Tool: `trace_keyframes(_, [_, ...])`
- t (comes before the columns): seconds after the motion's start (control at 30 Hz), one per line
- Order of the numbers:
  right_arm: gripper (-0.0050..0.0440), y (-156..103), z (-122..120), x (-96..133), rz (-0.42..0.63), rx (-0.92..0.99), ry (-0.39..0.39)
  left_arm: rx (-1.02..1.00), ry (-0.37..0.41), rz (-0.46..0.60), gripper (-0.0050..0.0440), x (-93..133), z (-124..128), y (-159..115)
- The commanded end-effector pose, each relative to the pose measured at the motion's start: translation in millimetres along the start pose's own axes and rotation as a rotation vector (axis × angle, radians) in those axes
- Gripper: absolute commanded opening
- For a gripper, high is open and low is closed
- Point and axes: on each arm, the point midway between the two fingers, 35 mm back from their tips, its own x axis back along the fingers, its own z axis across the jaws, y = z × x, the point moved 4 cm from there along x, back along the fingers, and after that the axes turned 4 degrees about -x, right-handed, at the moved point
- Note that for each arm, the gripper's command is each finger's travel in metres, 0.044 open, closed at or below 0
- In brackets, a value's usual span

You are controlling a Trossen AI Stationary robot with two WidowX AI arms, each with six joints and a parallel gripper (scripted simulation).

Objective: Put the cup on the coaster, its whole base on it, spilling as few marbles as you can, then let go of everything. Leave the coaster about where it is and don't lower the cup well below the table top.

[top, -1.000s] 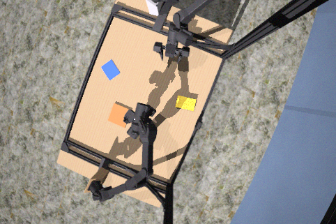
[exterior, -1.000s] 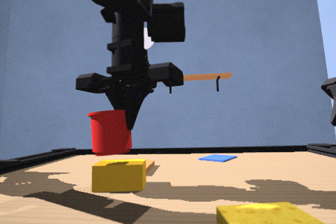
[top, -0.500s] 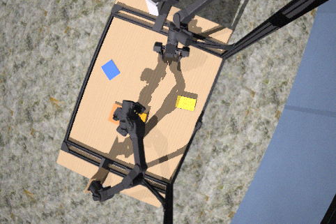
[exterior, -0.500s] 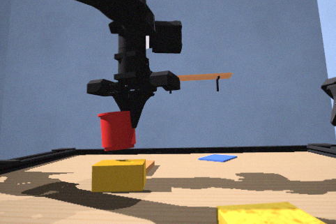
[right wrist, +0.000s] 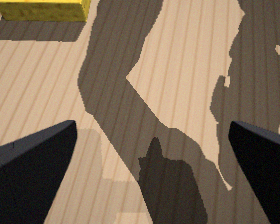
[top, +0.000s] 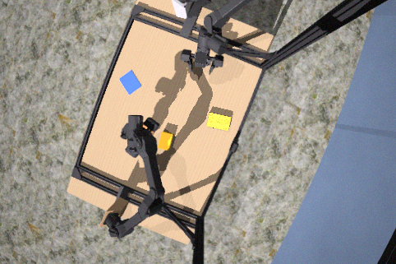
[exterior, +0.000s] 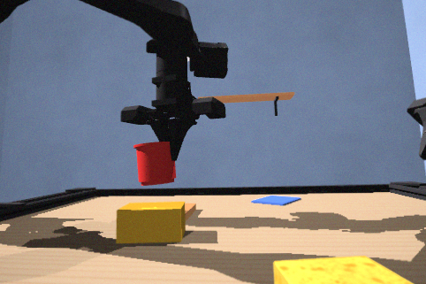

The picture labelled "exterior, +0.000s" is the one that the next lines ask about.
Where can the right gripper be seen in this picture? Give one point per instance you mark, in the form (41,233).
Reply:
(417,110)

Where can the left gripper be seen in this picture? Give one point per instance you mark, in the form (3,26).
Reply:
(171,89)

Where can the blue flat square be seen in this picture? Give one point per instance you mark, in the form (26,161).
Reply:
(277,200)

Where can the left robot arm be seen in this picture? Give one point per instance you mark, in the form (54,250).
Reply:
(169,23)

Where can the red cup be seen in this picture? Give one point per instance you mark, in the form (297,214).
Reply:
(154,163)

